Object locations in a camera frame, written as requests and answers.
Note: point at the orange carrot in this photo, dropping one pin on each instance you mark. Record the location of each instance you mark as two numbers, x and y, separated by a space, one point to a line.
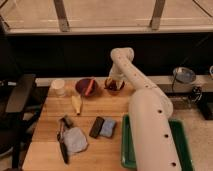
89 88

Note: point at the silver bowl on ledge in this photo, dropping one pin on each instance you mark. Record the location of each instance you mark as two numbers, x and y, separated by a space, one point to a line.
184 75

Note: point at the blue sponge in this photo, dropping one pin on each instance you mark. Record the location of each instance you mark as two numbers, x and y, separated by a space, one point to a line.
107 128

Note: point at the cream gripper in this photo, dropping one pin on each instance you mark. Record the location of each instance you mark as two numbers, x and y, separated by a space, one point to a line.
115 76

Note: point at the black rectangular block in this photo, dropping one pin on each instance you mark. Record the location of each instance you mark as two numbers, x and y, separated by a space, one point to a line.
96 127

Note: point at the white cup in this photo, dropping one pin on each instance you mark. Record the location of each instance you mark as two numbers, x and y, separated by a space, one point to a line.
58 85

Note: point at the dark grapes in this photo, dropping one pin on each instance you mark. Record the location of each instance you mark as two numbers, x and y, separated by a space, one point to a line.
114 85

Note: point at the red bowl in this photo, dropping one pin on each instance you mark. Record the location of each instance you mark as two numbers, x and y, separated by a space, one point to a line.
111 91

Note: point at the black chair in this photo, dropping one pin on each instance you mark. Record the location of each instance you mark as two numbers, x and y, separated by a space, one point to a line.
11 127

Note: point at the black handled knife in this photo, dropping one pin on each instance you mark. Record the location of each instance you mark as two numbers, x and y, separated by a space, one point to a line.
63 147

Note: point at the green tray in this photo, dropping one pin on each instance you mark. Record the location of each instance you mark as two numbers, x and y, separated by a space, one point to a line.
127 150

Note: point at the purple bowl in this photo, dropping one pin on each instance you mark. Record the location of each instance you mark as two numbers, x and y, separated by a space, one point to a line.
82 85

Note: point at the grey-blue cloth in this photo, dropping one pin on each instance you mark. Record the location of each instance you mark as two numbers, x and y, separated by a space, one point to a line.
75 140

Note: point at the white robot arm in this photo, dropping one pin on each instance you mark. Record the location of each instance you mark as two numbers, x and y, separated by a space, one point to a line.
149 110

